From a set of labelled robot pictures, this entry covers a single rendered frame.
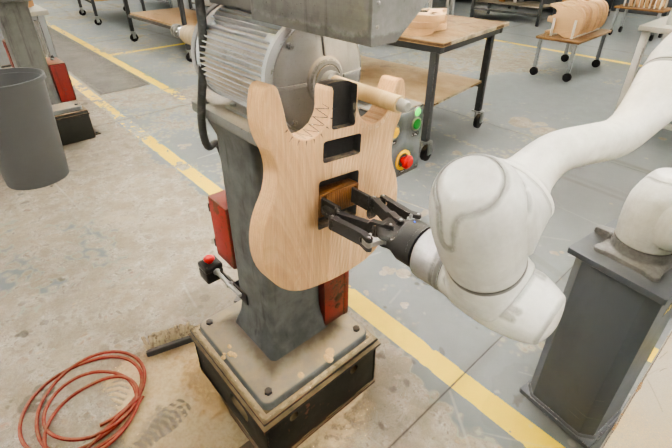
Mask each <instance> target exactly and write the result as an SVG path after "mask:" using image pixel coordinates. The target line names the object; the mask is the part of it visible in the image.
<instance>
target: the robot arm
mask: <svg viewBox="0 0 672 448"><path fill-rule="evenodd" d="M671 121H672V32H671V33H670V34H669V35H668V36H667V37H666V38H665V39H664V40H663V41H662V42H661V43H660V44H659V45H658V46H657V47H656V48H655V49H654V50H653V51H652V52H651V54H650V55H649V57H648V58H647V60H646V62H645V63H644V64H643V66H642V67H641V69H640V70H639V71H638V73H637V74H636V76H635V78H634V80H633V82H632V84H631V86H630V88H629V90H628V92H627V93H626V95H625V97H624V98H623V100H622V102H621V104H620V105H619V107H618V108H617V110H616V111H615V112H614V114H613V115H612V116H611V117H610V118H609V119H607V120H605V121H602V122H596V123H591V124H586V125H580V126H575V127H569V128H564V129H560V130H556V131H553V132H550V133H548V134H545V135H543V136H541V137H539V138H537V139H536V140H534V141H533V142H531V143H529V144H528V145H527V146H525V147H524V148H522V149H521V150H520V151H518V152H517V153H516V154H514V155H513V156H511V157H510V158H508V159H502V158H497V157H494V156H491V155H487V154H480V153H474V154H467V155H463V156H460V157H458V158H456V159H454V160H452V161H451V162H449V163H448V164H447V165H445V166H444V167H443V168H442V169H441V171H440V172H439V173H438V175H437V177H436V178H435V180H434V183H433V185H432V188H431V192H430V197H429V221H430V225H429V224H427V223H425V222H423V221H421V216H422V214H420V213H418V212H415V211H412V210H410V209H408V208H407V207H405V206H403V205H402V204H400V203H398V202H397V201H395V200H393V199H392V198H390V197H388V196H387V195H384V194H382V195H380V197H377V196H371V195H369V194H367V193H365V192H363V191H361V190H359V189H357V188H355V187H352V191H351V202H352V203H354V204H356V205H358V206H360V207H361V208H363V209H365V210H369V208H370V212H374V213H375V214H376V215H377V216H378V217H379V218H380V219H381V220H382V221H380V220H377V219H371V220H368V219H365V218H362V217H359V216H356V215H352V214H349V213H346V212H343V211H341V207H340V206H338V205H337V204H335V203H333V202H331V201H330V200H328V199H326V198H324V197H322V198H321V213H322V215H324V216H325V217H327V218H329V225H328V229H329V230H331V231H333V232H335V233H337V234H339V235H341V236H343V237H344V238H346V239H348V240H350V241H352V242H354V243H356V244H358V245H359V246H361V247H362V248H363V250H364V251H366V252H371V251H372V247H375V246H378V245H379V246H381V247H383V248H387V249H389V250H390V251H391V252H392V253H393V255H394V257H395V258H396V259H397V260H399V261H400V262H402V263H404V264H405V265H407V266H408V267H410V270H411V272H412V273H413V275H415V276H416V277H418V278H419V279H421V280H423V281H424V282H426V283H427V284H429V285H430V286H432V287H433V288H434V289H436V290H437V291H440V292H441V293H443V294H444V295H445V296H446V297H447V298H448V299H449V300H450V301H451V303H452V304H453V305H454V306H456V307H457V308H458V309H460V310H461V311H462V312H463V313H465V314H466V315H468V316H469V317H471V318H472V319H474V320H475V321H477V322H479V323H480V324H482V325H484V326H485V327H487V328H489V329H491V330H492V331H494V332H496V333H498V334H500V335H503V336H505V337H508V338H510V339H513V340H516V341H519V342H522V343H526V344H531V345H536V344H538V343H540V342H542V341H543V340H545V339H546V338H547V337H549V336H550V335H551V334H552V333H553V331H554V330H555V329H556V327H557V326H558V324H559V322H560V319H561V317H562V314H563V311H564V307H565V302H566V297H565V295H564V294H563V293H562V291H561V290H560V289H559V288H558V287H557V286H556V285H555V283H554V282H553V281H552V280H551V279H550V278H549V277H548V276H547V275H545V274H544V273H543V272H541V271H539V270H537V269H536V268H535V265H534V263H533V262H532V261H531V259H530V258H529V257H528V256H530V255H532V254H533V253H534V250H535V248H536V246H537V243H538V241H539V239H540V237H541V235H542V233H543V231H544V229H545V227H546V225H547V223H548V221H549V219H550V217H551V216H552V215H553V213H554V202H553V199H552V196H551V194H550V193H551V190H552V188H553V186H554V185H555V183H556V182H557V181H558V179H559V178H560V177H561V176H562V175H563V174H564V173H566V172H567V171H568V170H570V169H573V168H577V167H581V166H586V165H591V164H595V163H600V162H605V161H609V160H613V159H617V158H620V157H622V156H624V155H627V154H629V153H630V152H632V151H634V150H635V149H637V148H638V147H640V146H641V145H642V144H644V143H645V142H646V141H647V140H649V139H650V138H651V137H652V136H653V135H655V134H656V133H657V132H658V131H660V130H661V129H662V128H663V127H664V126H666V125H667V124H668V123H670V122H671ZM386 202H387V205H386ZM375 225H376V226H375ZM374 230H375V233H374ZM594 231H595V233H597V234H598V235H600V236H601V237H602V238H604V239H605V241H603V242H601V243H597V244H595V246H594V248H593V249H594V251H595V252H597V253H600V254H603V255H605V256H607V257H609V258H611V259H613V260H615V261H617V262H619V263H621V264H623V265H625V266H626V267H628V268H630V269H632V270H634V271H636V272H638V273H640V274H641V275H643V276H644V277H646V278H647V279H648V280H650V281H653V282H659V281H660V279H661V277H662V275H664V274H665V273H666V272H667V271H669V270H670V269H671V268H672V168H659V169H656V170H654V171H652V172H651V173H649V174H648V175H647V176H646V177H644V178H643V179H642V180H641V181H640V182H639V183H638V184H637V185H636V186H635V187H634V188H633V189H632V190H631V192H630V193H629V195H628V197H627V199H626V201H625V203H624V205H623V208H622V210H621V213H620V215H619V218H618V222H617V226H616V229H614V228H610V227H607V226H604V225H597V227H596V228H595V230H594Z"/></svg>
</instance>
